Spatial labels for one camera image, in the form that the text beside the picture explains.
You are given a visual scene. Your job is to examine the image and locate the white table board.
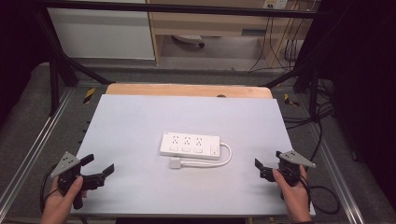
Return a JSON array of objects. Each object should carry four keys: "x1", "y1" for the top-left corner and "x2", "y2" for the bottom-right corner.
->
[{"x1": 70, "y1": 93, "x2": 317, "y2": 218}]

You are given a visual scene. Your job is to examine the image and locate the white plug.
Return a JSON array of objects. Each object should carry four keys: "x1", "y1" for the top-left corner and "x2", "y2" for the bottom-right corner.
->
[{"x1": 169, "y1": 157, "x2": 183, "y2": 170}]

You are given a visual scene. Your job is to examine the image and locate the person's right hand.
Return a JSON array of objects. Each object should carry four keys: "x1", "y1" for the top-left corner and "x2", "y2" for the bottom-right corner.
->
[{"x1": 272, "y1": 164, "x2": 313, "y2": 224}]

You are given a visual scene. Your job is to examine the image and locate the person's left hand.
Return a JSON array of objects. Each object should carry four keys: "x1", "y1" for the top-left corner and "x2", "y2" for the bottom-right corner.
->
[{"x1": 39, "y1": 175, "x2": 88, "y2": 224}]

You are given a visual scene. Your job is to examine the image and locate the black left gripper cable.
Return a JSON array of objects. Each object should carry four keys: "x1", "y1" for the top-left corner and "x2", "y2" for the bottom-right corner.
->
[{"x1": 38, "y1": 163, "x2": 61, "y2": 214}]

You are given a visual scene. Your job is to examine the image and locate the white wall outlet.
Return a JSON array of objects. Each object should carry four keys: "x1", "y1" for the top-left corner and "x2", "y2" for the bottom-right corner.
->
[{"x1": 262, "y1": 0, "x2": 290, "y2": 10}]

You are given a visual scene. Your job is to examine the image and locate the hanging black and yellow cables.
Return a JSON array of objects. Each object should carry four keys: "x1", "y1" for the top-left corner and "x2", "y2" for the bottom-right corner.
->
[{"x1": 247, "y1": 8, "x2": 312, "y2": 74}]

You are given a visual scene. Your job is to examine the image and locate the black metal frame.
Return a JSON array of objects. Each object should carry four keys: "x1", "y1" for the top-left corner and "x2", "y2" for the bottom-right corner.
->
[{"x1": 30, "y1": 0, "x2": 323, "y2": 118}]

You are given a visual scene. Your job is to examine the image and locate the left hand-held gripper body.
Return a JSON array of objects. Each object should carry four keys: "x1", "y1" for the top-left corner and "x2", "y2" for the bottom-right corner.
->
[{"x1": 50, "y1": 151, "x2": 94, "y2": 210}]

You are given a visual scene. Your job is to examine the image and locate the yellow black tape strip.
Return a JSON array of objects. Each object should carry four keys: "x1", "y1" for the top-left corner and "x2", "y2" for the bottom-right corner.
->
[
  {"x1": 82, "y1": 87, "x2": 96, "y2": 105},
  {"x1": 283, "y1": 92, "x2": 301, "y2": 108}
]

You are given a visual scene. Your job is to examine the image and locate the white cabinet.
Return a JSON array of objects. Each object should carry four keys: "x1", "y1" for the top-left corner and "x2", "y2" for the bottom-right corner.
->
[{"x1": 46, "y1": 0, "x2": 156, "y2": 62}]

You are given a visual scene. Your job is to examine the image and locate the black curtain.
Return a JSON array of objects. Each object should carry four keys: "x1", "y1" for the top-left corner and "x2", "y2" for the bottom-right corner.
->
[
  {"x1": 0, "y1": 0, "x2": 54, "y2": 129},
  {"x1": 314, "y1": 0, "x2": 396, "y2": 203}
]

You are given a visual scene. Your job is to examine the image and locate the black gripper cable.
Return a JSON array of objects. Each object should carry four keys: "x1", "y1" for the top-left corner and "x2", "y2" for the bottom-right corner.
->
[
  {"x1": 299, "y1": 163, "x2": 342, "y2": 216},
  {"x1": 38, "y1": 163, "x2": 61, "y2": 214}
]

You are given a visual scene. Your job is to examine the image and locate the white power strip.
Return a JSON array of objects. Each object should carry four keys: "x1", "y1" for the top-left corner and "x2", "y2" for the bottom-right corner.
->
[{"x1": 159, "y1": 131, "x2": 221, "y2": 161}]

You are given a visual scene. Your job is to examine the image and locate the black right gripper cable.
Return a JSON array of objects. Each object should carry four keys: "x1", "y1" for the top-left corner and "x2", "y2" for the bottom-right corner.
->
[{"x1": 299, "y1": 163, "x2": 342, "y2": 216}]

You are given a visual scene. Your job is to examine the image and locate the light wooden desk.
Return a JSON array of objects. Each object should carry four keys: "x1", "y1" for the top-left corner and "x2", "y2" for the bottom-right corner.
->
[{"x1": 145, "y1": 0, "x2": 314, "y2": 67}]

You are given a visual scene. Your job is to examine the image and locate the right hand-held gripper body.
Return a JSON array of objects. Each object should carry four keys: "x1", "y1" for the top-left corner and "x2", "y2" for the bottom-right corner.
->
[{"x1": 274, "y1": 149, "x2": 317, "y2": 201}]

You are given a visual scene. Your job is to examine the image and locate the black floor cables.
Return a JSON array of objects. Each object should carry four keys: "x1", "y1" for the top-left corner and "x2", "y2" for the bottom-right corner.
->
[{"x1": 281, "y1": 77, "x2": 336, "y2": 162}]

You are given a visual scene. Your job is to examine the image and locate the wooden table board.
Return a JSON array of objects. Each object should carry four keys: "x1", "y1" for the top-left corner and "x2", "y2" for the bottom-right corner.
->
[{"x1": 105, "y1": 82, "x2": 275, "y2": 101}]

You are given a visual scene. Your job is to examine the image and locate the aluminium rail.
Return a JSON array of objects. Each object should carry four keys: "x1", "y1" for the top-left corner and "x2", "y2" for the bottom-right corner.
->
[
  {"x1": 0, "y1": 88, "x2": 75, "y2": 216},
  {"x1": 305, "y1": 121, "x2": 366, "y2": 224}
]

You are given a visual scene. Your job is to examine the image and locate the white power strip cable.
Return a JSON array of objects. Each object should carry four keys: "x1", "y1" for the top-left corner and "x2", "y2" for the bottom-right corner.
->
[{"x1": 179, "y1": 141, "x2": 233, "y2": 168}]

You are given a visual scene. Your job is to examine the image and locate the white extension socket with black plug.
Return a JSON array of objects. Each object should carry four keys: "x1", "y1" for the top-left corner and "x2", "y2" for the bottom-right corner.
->
[{"x1": 172, "y1": 34, "x2": 206, "y2": 49}]

